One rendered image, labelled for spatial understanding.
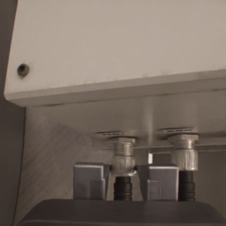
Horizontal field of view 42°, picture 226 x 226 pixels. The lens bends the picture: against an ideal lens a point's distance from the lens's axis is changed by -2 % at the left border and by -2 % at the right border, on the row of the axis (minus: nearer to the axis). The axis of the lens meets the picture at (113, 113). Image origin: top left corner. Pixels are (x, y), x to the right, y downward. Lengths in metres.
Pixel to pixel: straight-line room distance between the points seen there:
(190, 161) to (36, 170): 0.13
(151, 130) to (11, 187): 0.13
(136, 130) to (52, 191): 0.10
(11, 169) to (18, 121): 0.04
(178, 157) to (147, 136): 0.02
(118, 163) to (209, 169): 0.06
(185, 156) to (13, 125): 0.14
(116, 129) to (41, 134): 0.10
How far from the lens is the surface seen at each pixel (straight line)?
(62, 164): 0.23
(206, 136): 0.18
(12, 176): 0.25
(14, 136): 0.25
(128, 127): 0.15
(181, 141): 0.17
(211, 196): 0.21
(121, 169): 0.17
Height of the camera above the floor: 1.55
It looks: 4 degrees down
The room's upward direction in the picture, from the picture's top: 45 degrees clockwise
